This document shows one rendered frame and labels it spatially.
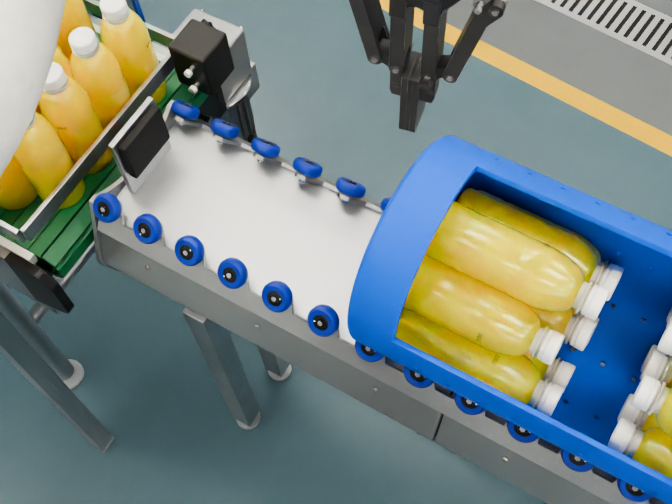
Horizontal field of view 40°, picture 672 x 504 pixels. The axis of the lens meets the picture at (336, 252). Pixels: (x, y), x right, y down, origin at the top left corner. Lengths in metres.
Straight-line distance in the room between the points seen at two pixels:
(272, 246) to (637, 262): 0.51
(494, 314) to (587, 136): 1.61
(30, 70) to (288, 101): 2.30
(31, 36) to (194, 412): 1.91
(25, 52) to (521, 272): 0.74
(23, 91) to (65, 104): 1.00
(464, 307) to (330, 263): 0.33
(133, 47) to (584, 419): 0.85
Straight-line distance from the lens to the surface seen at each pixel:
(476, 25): 0.70
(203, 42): 1.52
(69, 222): 1.51
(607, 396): 1.26
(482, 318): 1.08
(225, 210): 1.42
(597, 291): 1.07
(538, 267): 1.05
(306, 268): 1.35
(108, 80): 1.45
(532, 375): 1.13
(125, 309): 2.43
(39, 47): 0.42
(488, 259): 1.06
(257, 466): 2.22
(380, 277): 1.04
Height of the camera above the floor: 2.12
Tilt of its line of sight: 61 degrees down
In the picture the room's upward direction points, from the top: 7 degrees counter-clockwise
